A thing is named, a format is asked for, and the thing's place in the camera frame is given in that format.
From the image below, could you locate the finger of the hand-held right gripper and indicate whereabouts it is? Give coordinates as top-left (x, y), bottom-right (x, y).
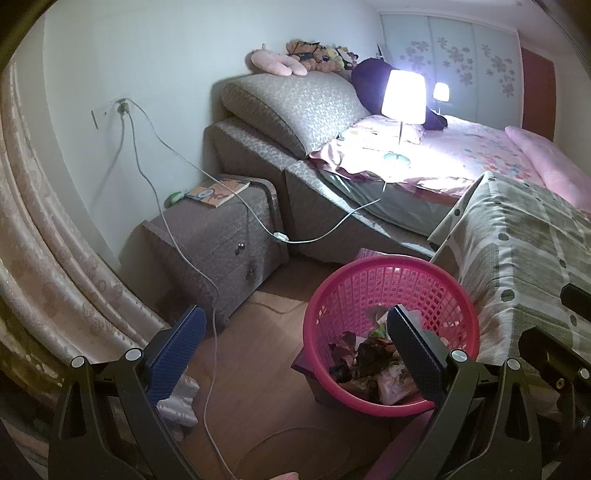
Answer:
top-left (560, 284), bottom-right (591, 321)
top-left (518, 324), bottom-right (591, 402)

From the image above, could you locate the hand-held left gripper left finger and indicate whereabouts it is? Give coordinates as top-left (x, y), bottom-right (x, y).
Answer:
top-left (48, 305), bottom-right (207, 480)

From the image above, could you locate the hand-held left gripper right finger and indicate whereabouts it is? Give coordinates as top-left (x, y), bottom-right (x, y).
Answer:
top-left (387, 304), bottom-right (543, 480)

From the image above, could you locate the pale pink wrapper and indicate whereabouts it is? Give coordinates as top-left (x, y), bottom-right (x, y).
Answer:
top-left (376, 364), bottom-right (419, 404)

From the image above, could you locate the white foam block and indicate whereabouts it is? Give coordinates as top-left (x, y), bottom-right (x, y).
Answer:
top-left (156, 373), bottom-right (200, 428)

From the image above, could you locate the pink plastic mesh basket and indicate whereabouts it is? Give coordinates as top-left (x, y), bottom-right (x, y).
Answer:
top-left (302, 256), bottom-right (481, 418)

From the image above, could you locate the grey checked cloth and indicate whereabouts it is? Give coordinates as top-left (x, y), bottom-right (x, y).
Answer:
top-left (427, 171), bottom-right (591, 370)

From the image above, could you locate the pink cloth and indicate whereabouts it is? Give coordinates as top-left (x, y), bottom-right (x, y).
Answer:
top-left (355, 411), bottom-right (437, 480)

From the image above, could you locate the brown upholstered nightstand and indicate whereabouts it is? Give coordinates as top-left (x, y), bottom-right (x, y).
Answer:
top-left (120, 175), bottom-right (289, 330)

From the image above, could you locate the beige patterned curtain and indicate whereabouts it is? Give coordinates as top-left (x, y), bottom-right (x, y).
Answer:
top-left (0, 60), bottom-right (176, 402)

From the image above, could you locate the orange picture book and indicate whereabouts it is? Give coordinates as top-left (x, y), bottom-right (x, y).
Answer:
top-left (185, 179), bottom-right (251, 208)

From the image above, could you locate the pink floral bedsheet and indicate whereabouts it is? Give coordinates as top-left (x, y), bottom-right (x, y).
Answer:
top-left (309, 115), bottom-right (555, 204)

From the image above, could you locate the brown wooden door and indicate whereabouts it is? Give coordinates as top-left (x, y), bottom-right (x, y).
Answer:
top-left (521, 46), bottom-right (557, 141)

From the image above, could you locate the small white table lamp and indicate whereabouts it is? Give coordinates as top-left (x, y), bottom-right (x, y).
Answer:
top-left (433, 82), bottom-right (451, 116)

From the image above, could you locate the white shade table lamp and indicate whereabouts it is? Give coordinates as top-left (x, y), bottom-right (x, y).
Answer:
top-left (381, 69), bottom-right (426, 167)

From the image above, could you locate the grey patterned headboard cushion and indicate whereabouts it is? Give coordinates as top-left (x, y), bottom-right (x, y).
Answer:
top-left (221, 71), bottom-right (372, 158)

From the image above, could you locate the floral sliding door wardrobe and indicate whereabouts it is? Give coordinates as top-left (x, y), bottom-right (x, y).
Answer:
top-left (379, 13), bottom-right (522, 130)

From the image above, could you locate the brown plush toy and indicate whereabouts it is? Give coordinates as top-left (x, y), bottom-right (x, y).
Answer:
top-left (285, 41), bottom-right (345, 73)

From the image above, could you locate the thin white cable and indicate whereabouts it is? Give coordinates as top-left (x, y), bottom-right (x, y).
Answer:
top-left (129, 113), bottom-right (238, 480)

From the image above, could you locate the grey upholstered bed frame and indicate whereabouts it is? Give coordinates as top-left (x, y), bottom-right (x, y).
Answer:
top-left (204, 117), bottom-right (444, 264)

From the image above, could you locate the grey cable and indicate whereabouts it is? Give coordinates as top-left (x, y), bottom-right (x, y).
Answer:
top-left (90, 113), bottom-right (126, 208)

